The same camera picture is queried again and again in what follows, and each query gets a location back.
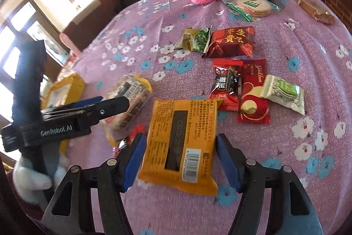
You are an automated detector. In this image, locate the red dark candy packet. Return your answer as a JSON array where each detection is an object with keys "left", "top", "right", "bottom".
[{"left": 113, "top": 124, "right": 144, "bottom": 157}]

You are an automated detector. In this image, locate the clear pack red label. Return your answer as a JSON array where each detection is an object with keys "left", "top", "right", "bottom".
[{"left": 101, "top": 74, "right": 153, "bottom": 147}]

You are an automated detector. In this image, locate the orange biscuit pack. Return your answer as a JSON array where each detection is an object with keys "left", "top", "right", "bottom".
[{"left": 138, "top": 99, "right": 223, "bottom": 196}]

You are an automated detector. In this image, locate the dark red gold-circle packet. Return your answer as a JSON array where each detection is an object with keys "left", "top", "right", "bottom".
[{"left": 237, "top": 59, "right": 270, "bottom": 124}]

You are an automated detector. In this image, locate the white green small packet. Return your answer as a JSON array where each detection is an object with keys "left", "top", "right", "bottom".
[{"left": 261, "top": 74, "right": 305, "bottom": 116}]

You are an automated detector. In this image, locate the green pea snack packet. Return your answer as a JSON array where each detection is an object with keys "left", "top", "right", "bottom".
[{"left": 174, "top": 27, "right": 211, "bottom": 54}]

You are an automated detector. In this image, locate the red black sugar candy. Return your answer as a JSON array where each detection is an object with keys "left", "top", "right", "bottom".
[{"left": 209, "top": 58, "right": 243, "bottom": 111}]

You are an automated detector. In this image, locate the dark red gold-text packet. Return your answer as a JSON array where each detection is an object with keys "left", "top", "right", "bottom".
[{"left": 202, "top": 26, "right": 255, "bottom": 58}]

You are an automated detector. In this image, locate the white gloved left hand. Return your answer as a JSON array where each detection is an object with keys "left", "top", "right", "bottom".
[{"left": 13, "top": 142, "right": 69, "bottom": 211}]

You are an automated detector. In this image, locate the yellow cardboard tray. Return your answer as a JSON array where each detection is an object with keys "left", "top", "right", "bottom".
[{"left": 40, "top": 73, "right": 87, "bottom": 153}]

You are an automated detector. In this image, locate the dark red armchair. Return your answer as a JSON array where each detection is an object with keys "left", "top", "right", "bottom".
[{"left": 59, "top": 0, "right": 123, "bottom": 57}]

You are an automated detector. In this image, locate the wooden glass door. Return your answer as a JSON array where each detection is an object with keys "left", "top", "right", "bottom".
[{"left": 1, "top": 0, "right": 69, "bottom": 128}]

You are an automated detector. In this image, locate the purple floral tablecloth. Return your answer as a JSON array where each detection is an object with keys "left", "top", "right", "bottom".
[{"left": 68, "top": 0, "right": 351, "bottom": 234}]

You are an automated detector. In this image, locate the round crackers green bag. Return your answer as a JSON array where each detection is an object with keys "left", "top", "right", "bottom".
[{"left": 225, "top": 0, "right": 282, "bottom": 21}]

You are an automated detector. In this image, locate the brown wrapped snack bar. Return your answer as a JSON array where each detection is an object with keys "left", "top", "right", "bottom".
[{"left": 295, "top": 0, "right": 335, "bottom": 25}]

